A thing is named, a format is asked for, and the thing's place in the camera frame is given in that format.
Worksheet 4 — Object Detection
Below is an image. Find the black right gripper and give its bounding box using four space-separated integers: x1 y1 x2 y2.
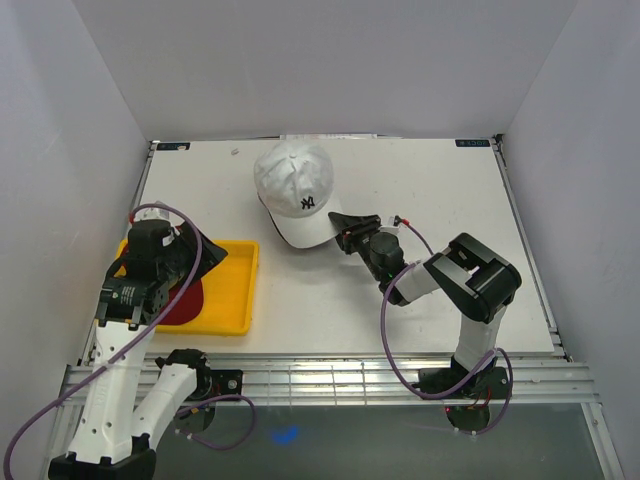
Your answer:
329 213 385 282

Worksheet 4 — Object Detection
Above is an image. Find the red baseball cap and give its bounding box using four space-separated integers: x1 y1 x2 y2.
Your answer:
160 280 204 326

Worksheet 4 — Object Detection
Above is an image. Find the white baseball cap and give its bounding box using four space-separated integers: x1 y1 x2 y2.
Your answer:
253 140 341 249

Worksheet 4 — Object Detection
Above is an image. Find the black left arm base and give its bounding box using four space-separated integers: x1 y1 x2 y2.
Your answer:
204 369 244 399

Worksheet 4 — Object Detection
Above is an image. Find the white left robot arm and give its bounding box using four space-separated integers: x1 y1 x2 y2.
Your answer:
48 219 227 479

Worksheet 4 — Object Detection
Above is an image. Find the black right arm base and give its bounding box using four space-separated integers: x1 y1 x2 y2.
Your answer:
415 367 511 400

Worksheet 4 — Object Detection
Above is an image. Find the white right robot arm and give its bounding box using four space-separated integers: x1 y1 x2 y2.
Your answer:
328 212 522 399

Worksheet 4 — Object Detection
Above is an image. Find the yellow plastic tray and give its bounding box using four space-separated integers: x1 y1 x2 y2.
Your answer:
114 238 261 337

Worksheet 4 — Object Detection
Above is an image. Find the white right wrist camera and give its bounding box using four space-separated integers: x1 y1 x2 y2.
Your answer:
380 215 408 236

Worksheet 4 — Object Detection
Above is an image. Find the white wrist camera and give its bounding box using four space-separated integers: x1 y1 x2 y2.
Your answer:
129 202 172 233
380 215 408 236

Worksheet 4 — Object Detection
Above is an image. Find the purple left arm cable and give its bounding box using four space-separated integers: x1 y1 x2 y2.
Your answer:
2 202 259 471

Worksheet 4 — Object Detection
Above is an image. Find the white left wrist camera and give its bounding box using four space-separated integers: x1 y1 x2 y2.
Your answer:
129 202 172 233

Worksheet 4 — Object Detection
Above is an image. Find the aluminium rail frame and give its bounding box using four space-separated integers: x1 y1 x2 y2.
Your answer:
54 349 626 480

